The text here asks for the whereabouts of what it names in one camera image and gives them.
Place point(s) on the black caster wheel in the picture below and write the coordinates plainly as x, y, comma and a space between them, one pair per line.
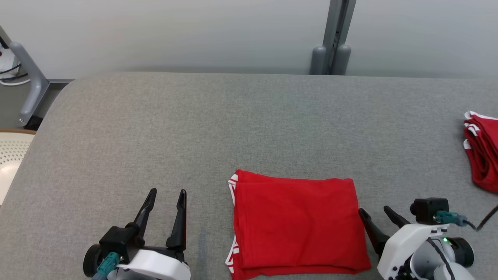
34, 122

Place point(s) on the grey rounded post cap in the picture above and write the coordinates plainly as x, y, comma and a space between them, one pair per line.
341, 60
318, 60

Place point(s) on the grey metal frame leg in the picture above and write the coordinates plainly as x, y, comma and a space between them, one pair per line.
35, 81

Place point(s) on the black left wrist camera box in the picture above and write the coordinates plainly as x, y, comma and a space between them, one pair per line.
116, 239

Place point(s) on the red shorts with white stripe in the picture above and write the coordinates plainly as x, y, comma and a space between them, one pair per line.
484, 155

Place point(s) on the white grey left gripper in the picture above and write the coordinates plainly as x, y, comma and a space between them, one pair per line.
155, 264

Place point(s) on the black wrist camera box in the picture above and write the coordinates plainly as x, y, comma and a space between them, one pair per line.
428, 210
116, 239

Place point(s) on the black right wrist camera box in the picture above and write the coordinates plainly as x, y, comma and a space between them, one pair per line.
428, 210

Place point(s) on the cream perforated stool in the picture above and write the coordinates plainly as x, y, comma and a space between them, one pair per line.
11, 161

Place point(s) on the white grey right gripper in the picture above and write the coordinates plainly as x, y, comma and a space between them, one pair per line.
404, 245

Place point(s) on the grey vertical partition post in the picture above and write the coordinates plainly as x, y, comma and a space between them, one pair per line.
338, 27

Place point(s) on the red white basketball jersey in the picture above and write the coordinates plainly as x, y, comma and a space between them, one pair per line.
299, 225

